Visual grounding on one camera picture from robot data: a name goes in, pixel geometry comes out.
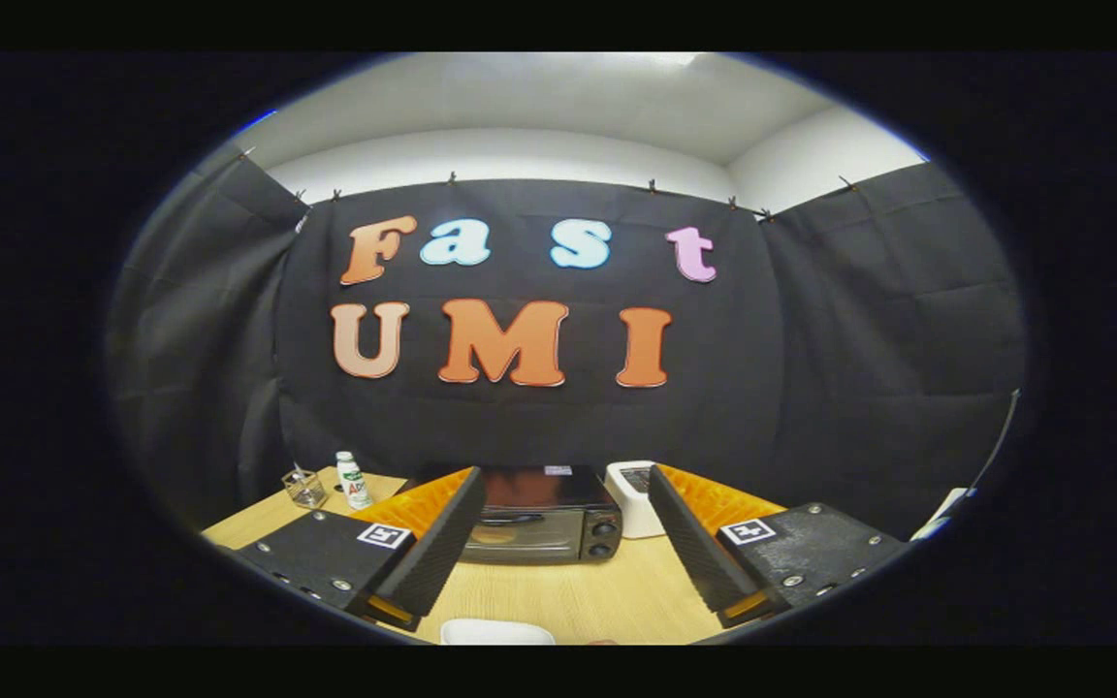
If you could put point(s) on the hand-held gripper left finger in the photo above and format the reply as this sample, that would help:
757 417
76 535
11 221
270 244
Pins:
437 543

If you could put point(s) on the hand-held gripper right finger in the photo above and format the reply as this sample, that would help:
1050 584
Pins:
689 543

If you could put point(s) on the black toaster oven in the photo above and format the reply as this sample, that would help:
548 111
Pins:
558 490

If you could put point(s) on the white bread toaster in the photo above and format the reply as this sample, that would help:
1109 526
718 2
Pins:
631 504

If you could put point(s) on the white bottle green label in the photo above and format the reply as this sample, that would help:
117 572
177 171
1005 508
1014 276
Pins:
355 485

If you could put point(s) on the white square plate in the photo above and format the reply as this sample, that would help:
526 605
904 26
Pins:
495 633

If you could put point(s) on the white box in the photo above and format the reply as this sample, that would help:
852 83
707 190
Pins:
941 514

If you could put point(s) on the black backdrop cloth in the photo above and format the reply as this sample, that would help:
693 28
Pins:
859 339

